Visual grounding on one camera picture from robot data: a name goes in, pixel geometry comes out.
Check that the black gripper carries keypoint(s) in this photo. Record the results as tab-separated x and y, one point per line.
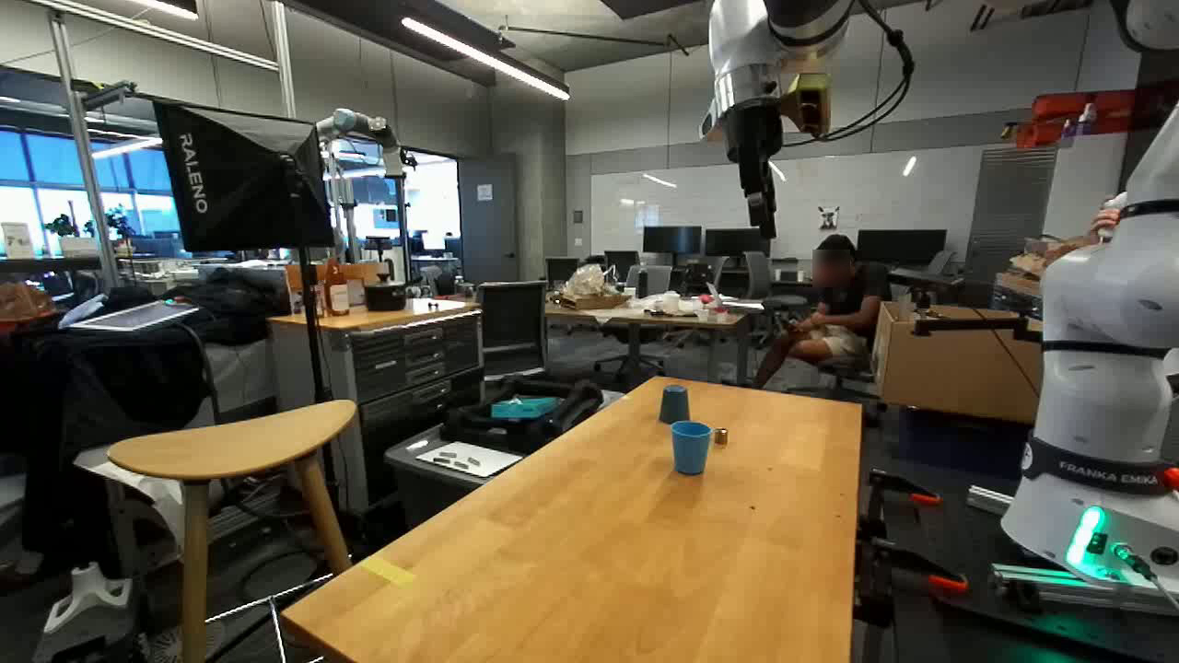
753	138

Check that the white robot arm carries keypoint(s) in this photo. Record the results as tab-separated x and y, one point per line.
1094	488

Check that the dark blue upside-down cup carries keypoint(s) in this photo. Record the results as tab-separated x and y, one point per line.
673	402

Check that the light blue upright cup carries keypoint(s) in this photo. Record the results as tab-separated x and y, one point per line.
691	446

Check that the seated person in black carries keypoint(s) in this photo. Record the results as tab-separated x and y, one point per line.
845	318

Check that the cardboard box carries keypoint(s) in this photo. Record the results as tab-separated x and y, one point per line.
956	357

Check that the grey drawer cabinet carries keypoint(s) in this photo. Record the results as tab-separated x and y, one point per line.
400	364

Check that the black softbox light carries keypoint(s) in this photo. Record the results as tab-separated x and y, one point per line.
244	183

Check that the yellow tape strip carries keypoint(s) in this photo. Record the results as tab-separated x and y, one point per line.
390	570

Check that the wooden stool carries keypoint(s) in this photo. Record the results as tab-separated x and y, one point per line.
231	450

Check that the orange-handled black clamp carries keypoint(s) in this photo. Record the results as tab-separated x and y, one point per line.
880	569
884	482

